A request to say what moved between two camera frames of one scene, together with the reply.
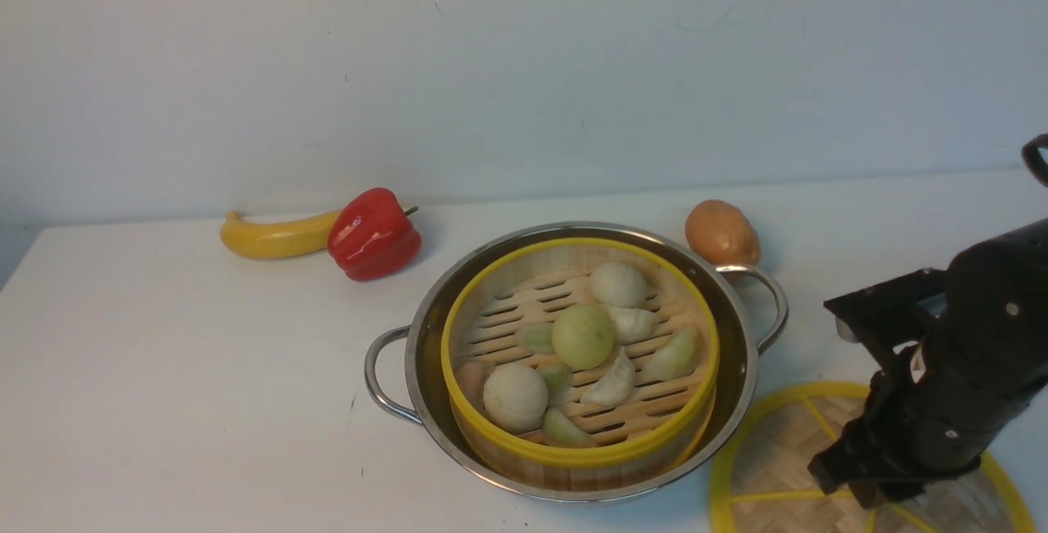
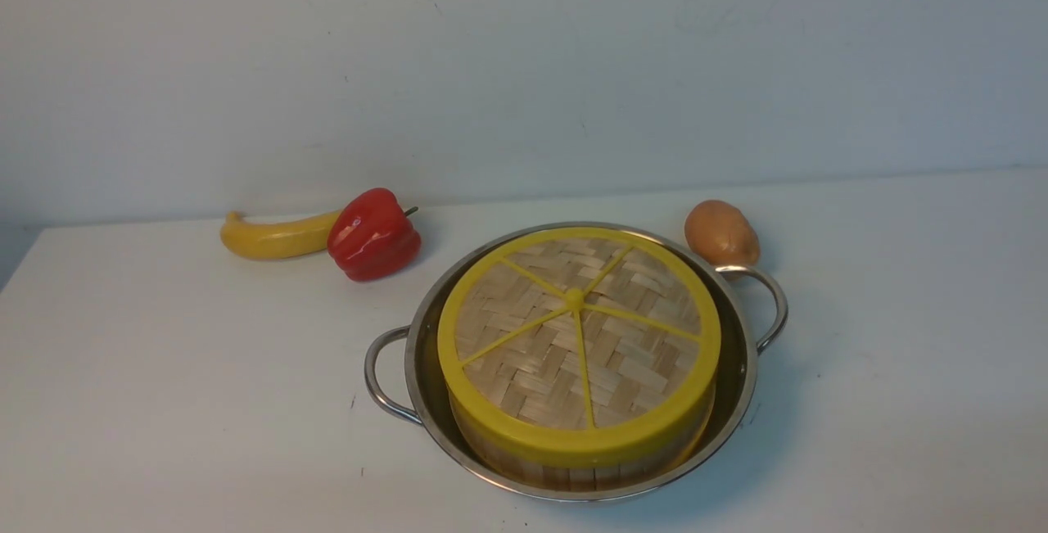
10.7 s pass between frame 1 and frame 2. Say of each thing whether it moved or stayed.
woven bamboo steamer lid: moved
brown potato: stayed
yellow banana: stayed
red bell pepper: stayed
